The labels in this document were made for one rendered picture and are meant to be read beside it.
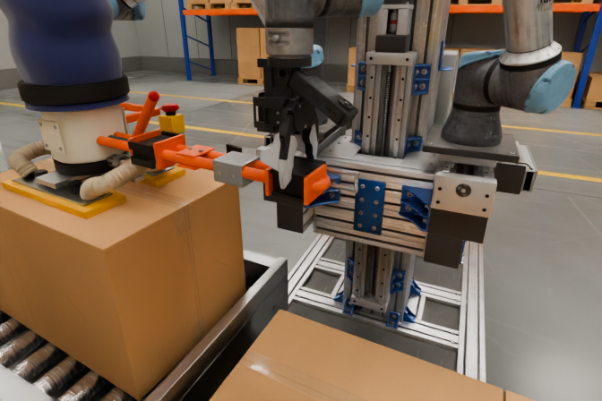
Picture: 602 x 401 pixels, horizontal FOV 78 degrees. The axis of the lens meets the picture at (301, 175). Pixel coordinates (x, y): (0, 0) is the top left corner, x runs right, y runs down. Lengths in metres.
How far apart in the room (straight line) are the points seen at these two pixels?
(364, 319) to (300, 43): 1.25
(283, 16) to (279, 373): 0.80
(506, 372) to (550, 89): 1.29
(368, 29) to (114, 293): 1.00
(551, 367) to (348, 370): 1.18
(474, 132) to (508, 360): 1.19
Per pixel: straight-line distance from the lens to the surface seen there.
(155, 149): 0.82
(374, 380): 1.03
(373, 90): 1.17
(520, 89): 0.95
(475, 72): 1.04
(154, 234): 0.85
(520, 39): 0.93
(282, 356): 1.06
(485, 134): 1.06
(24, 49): 0.98
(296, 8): 0.59
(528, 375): 1.96
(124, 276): 0.84
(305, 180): 0.60
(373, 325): 1.63
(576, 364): 2.11
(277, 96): 0.63
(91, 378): 1.13
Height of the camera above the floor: 1.33
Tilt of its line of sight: 22 degrees down
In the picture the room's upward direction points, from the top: straight up
